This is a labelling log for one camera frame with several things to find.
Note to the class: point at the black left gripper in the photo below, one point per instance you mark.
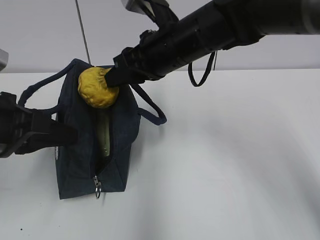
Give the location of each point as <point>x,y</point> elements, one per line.
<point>23,131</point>

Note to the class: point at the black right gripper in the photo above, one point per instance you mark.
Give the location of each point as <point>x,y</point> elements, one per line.
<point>152,59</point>

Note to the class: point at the yellow orange toy pumpkin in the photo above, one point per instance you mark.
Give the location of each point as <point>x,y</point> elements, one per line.
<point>94,90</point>

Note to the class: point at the glass container with green lid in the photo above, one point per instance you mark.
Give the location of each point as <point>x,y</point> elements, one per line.
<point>103,131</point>

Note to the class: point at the dark blue fabric lunch bag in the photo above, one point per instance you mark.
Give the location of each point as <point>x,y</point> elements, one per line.
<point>81,168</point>

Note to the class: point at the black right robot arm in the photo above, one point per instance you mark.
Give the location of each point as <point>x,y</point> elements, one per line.
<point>218,25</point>

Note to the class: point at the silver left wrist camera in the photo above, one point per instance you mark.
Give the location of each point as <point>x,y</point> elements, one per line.
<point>4,58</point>

